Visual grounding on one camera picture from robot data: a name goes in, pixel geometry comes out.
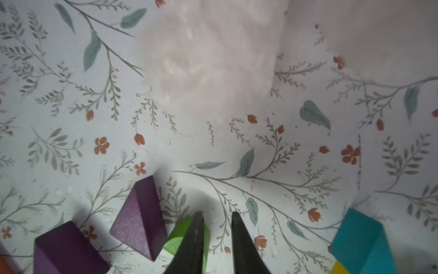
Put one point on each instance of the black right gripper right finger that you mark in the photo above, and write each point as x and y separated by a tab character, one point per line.
246	259

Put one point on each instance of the purple triangle block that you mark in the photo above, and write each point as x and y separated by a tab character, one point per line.
65	250
140	224

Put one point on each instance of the teal triangle block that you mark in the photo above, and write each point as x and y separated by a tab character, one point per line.
361	245

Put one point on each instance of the white teddy bear pink shirt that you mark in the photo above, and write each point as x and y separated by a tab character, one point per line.
214	59

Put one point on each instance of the small green cylinder block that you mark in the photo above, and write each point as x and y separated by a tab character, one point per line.
177	234

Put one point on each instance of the orange long block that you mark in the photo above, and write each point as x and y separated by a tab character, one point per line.
4	268

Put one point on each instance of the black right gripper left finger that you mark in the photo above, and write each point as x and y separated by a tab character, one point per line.
189	257

